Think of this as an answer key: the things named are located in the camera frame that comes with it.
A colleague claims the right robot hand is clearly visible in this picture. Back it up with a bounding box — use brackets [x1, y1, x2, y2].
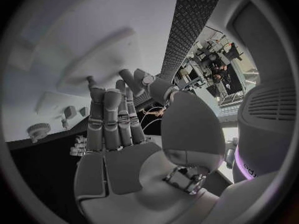
[69, 78, 227, 224]

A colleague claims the white task board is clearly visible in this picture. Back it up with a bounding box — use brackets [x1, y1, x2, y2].
[1, 0, 181, 144]

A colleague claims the grey long cylinder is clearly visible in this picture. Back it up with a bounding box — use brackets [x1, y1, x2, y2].
[133, 68, 149, 96]
[118, 68, 139, 96]

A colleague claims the grey short cylinder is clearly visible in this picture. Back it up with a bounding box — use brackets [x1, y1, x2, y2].
[141, 75, 156, 86]

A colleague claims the grey gear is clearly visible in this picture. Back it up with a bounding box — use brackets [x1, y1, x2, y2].
[25, 122, 52, 144]

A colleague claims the person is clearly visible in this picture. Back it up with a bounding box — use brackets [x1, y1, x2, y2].
[208, 58, 234, 85]

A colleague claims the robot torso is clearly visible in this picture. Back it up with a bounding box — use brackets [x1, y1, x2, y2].
[205, 0, 299, 184]

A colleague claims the cluttered workshop desk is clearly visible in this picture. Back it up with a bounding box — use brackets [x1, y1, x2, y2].
[195, 33, 244, 61]

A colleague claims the white cable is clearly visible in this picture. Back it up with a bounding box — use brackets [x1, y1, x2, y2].
[143, 106, 167, 115]
[142, 117, 163, 131]

